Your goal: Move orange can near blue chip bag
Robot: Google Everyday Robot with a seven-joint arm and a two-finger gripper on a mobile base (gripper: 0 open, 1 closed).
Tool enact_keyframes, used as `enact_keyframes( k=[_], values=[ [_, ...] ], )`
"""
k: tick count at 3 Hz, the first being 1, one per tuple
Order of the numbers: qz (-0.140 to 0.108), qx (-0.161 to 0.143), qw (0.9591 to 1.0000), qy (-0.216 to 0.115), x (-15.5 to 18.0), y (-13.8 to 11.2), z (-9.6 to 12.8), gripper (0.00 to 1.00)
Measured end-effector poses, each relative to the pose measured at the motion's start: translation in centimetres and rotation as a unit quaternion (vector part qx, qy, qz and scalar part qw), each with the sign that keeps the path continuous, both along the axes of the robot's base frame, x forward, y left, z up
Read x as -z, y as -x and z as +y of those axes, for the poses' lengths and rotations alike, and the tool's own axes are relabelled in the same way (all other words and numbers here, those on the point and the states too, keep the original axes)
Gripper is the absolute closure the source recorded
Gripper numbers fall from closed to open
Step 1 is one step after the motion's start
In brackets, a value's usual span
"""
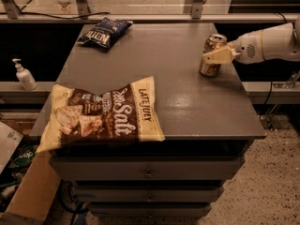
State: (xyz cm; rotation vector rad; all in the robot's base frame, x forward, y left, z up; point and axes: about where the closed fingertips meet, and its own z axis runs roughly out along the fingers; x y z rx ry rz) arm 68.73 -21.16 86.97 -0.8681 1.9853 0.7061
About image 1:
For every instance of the white pump bottle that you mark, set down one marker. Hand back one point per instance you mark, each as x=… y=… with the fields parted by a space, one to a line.
x=24 y=76

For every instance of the Late July chip bag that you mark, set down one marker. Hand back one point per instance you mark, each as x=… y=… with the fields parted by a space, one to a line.
x=125 y=115

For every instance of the blue Kettle chip bag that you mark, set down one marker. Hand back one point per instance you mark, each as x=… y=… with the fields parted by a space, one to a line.
x=105 y=34

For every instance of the white paper sheet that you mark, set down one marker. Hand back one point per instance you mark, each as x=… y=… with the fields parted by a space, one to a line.
x=9 y=141

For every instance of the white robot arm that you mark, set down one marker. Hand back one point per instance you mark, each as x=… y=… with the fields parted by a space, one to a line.
x=277 y=42

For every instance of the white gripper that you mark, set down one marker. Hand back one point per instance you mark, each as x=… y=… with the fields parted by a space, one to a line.
x=247 y=51

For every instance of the cardboard box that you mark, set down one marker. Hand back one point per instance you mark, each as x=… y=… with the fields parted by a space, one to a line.
x=33 y=199

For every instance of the grey drawer cabinet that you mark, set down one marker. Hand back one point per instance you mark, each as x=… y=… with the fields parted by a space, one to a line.
x=208 y=124

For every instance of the green packaged item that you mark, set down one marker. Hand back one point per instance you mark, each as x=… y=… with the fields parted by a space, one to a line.
x=24 y=158

